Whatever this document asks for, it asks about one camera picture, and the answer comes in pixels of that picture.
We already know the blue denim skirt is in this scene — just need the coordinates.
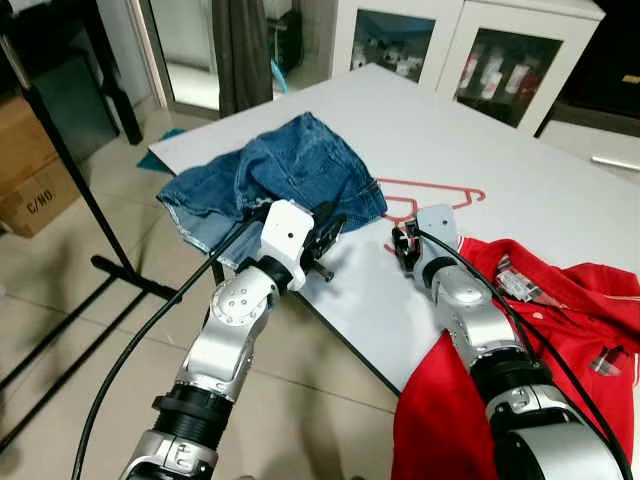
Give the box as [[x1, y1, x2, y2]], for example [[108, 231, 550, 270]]
[[157, 112, 389, 271]]

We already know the red plastic hanger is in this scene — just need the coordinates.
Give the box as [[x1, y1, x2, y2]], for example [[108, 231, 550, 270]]
[[375, 178, 488, 226]]

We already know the grey curtain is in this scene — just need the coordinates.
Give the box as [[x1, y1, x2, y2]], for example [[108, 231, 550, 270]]
[[210, 0, 276, 119]]

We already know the red polo shirt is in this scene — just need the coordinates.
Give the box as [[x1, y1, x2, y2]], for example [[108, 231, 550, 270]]
[[390, 237, 640, 480]]

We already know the glass sliding door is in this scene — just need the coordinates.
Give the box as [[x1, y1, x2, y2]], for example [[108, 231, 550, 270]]
[[135, 0, 336, 116]]

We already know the white drawer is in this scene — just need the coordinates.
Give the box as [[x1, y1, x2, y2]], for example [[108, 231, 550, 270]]
[[540, 120, 640, 186]]

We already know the white glass-door cabinet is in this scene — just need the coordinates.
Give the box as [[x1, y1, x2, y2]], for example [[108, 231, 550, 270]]
[[330, 0, 606, 136]]

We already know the black glossy table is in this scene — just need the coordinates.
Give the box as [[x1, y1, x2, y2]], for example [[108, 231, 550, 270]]
[[0, 0, 146, 166]]

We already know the black speaker box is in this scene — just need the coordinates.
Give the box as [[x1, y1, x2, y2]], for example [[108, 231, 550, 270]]
[[560, 0, 640, 109]]

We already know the brown cardboard box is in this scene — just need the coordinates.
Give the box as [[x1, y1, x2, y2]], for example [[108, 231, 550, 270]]
[[0, 95, 86, 239]]

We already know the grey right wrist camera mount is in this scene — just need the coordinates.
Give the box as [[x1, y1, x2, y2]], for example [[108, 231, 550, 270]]
[[413, 205, 461, 276]]

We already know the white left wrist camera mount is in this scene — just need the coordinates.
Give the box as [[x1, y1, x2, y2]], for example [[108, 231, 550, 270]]
[[258, 200, 316, 281]]

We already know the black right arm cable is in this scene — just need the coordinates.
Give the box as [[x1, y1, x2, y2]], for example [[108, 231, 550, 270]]
[[412, 228, 636, 480]]

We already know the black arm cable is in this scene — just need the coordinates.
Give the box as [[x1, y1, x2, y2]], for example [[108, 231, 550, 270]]
[[412, 228, 636, 480], [72, 215, 269, 480]]

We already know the black clothes rack frame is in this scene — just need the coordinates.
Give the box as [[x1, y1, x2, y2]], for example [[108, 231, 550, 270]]
[[0, 0, 186, 451]]

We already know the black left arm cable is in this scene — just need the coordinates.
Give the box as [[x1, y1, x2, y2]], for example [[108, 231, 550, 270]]
[[72, 215, 269, 480]]

